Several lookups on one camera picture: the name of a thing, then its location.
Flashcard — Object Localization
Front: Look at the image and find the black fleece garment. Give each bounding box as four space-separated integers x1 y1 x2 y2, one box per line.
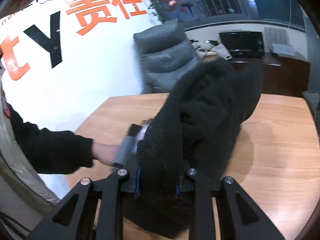
123 59 264 238

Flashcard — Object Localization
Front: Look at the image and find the dark wooden side cabinet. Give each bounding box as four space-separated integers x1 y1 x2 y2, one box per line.
229 53 310 98

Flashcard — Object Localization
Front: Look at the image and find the person's left forearm black sleeve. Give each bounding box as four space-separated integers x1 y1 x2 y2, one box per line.
9 106 93 174

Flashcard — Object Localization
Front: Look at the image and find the grey leather armchair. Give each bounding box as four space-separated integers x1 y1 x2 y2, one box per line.
133 20 201 94

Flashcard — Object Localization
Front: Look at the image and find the white bag on cabinet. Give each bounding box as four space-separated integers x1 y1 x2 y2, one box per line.
190 40 233 60

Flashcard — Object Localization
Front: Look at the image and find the person's left hand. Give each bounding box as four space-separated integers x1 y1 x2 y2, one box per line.
91 141 119 166

